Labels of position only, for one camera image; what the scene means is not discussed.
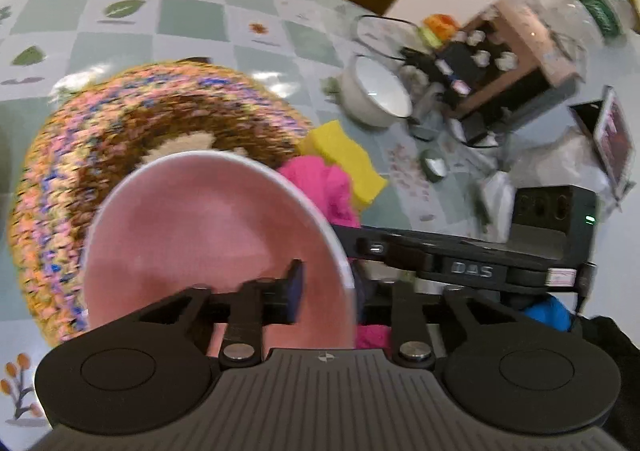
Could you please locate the magenta cloth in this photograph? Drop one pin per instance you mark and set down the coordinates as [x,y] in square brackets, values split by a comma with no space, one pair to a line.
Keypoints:
[325,186]

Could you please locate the white bowl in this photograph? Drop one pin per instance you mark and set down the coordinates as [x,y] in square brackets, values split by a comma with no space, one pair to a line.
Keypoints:
[372,91]

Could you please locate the yellow sponge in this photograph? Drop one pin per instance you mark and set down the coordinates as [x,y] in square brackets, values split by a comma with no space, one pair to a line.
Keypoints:
[350,156]

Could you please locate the leaf print checked tablecloth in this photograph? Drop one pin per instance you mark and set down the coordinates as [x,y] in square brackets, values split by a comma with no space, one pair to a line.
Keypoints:
[150,26]

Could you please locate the pink bowl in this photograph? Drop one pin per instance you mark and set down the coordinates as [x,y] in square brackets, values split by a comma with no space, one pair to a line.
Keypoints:
[200,231]

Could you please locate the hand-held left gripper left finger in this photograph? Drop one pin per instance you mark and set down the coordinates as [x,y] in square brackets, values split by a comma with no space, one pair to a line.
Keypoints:
[295,288]

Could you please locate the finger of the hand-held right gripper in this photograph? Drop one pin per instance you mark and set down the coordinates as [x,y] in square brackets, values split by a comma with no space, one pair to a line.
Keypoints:
[357,243]

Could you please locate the tablet with pink screen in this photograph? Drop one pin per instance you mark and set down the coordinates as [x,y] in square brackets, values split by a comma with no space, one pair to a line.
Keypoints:
[612,136]

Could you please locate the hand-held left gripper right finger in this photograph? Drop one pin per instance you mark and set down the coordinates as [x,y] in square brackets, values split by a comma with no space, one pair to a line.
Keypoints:
[361,293]

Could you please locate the orange yellow toy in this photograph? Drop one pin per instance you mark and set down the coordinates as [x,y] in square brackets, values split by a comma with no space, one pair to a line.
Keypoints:
[440,28]

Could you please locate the white plastic bag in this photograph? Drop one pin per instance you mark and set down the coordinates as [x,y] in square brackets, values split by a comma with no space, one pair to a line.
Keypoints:
[545,166]

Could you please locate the cardboard box with stickers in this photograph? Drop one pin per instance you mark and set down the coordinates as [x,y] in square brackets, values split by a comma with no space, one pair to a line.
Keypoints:
[525,36]

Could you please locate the person's right hand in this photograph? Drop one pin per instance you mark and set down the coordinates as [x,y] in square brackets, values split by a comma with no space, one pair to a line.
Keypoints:
[547,313]

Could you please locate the multicolour woven round mat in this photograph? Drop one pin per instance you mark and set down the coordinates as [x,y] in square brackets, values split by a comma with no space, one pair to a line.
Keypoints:
[100,131]

